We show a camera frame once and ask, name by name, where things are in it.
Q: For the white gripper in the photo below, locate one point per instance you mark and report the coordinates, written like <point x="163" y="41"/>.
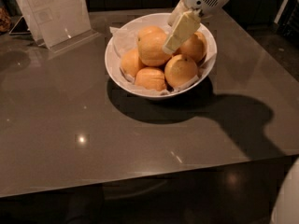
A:
<point x="188" y="22"/>

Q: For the orange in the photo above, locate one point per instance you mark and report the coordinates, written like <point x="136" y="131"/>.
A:
<point x="131" y="63"/>
<point x="150" y="49"/>
<point x="179" y="70"/>
<point x="151" y="78"/>
<point x="195" y="47"/>
<point x="148" y="30"/>

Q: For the white ceramic bowl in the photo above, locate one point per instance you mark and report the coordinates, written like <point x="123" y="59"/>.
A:
<point x="112" y="66"/>

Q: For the clear acrylic sign holder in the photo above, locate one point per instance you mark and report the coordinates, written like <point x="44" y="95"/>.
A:
<point x="57" y="24"/>

